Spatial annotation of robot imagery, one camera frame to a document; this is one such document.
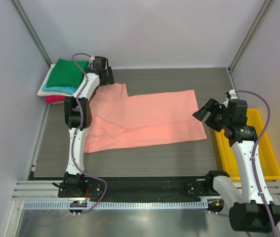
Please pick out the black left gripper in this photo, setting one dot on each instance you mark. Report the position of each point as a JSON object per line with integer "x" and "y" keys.
{"x": 109, "y": 79}

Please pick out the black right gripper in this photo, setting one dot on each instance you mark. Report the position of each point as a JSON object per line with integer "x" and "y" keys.
{"x": 212, "y": 105}

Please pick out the salmon pink t shirt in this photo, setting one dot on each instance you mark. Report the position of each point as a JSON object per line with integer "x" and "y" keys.
{"x": 121, "y": 121}

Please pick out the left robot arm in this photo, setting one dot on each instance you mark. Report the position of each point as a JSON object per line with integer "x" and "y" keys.
{"x": 78, "y": 119}

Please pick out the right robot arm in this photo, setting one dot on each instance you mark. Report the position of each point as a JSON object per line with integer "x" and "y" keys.
{"x": 251, "y": 209}

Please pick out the cyan folded t shirt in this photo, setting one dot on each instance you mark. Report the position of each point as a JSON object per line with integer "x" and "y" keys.
{"x": 61, "y": 89}

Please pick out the green folded t shirt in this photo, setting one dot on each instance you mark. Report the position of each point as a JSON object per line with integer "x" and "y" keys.
{"x": 65, "y": 73}

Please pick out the red folded t shirt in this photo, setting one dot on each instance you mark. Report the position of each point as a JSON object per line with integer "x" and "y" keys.
{"x": 54, "y": 99}

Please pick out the white folded t shirt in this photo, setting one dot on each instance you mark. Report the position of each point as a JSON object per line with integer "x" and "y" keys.
{"x": 44, "y": 93}

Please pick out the yellow plastic bin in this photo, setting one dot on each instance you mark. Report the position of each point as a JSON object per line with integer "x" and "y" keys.
{"x": 268, "y": 160}

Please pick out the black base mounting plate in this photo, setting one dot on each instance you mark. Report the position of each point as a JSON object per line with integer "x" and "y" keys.
{"x": 138, "y": 189}

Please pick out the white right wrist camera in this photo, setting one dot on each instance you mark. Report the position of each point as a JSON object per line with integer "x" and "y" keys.
{"x": 231, "y": 94}

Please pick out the left aluminium frame post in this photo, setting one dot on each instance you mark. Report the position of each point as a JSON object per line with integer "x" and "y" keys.
{"x": 26, "y": 21}

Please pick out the aluminium frame post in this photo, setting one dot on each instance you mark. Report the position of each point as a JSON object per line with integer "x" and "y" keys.
{"x": 26, "y": 21}
{"x": 263, "y": 11}

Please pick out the right aluminium frame post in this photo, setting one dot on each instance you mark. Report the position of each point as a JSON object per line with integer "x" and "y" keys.
{"x": 263, "y": 11}

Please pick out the slotted cable duct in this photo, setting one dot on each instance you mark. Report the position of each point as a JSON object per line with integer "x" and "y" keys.
{"x": 85, "y": 205}

